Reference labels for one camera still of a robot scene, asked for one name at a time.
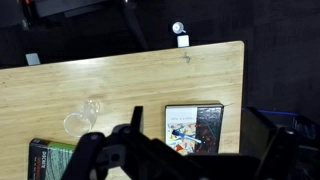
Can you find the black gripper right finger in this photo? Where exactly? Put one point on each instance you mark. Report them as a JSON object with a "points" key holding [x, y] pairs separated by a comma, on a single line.
{"points": [[266, 143]]}

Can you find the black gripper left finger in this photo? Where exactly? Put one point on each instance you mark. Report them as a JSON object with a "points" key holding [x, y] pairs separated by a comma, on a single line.
{"points": [[100, 150]]}

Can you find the clear drinking glass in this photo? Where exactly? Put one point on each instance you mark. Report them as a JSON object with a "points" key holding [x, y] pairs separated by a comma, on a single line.
{"points": [[81, 120]]}

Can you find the green discrete mathematics book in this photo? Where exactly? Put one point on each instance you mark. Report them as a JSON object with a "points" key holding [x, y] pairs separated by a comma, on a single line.
{"points": [[46, 163]]}

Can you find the black white abstract art book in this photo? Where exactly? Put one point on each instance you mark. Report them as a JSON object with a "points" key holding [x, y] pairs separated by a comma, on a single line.
{"points": [[208, 116]]}

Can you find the white table edge block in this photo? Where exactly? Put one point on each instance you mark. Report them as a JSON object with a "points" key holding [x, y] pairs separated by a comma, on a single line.
{"points": [[183, 40], [32, 59]]}

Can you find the black stand leg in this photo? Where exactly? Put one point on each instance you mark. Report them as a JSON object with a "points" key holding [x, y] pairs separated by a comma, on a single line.
{"points": [[135, 26]]}

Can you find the black optical breadboard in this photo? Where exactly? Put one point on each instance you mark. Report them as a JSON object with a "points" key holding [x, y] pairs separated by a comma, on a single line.
{"points": [[66, 6]]}

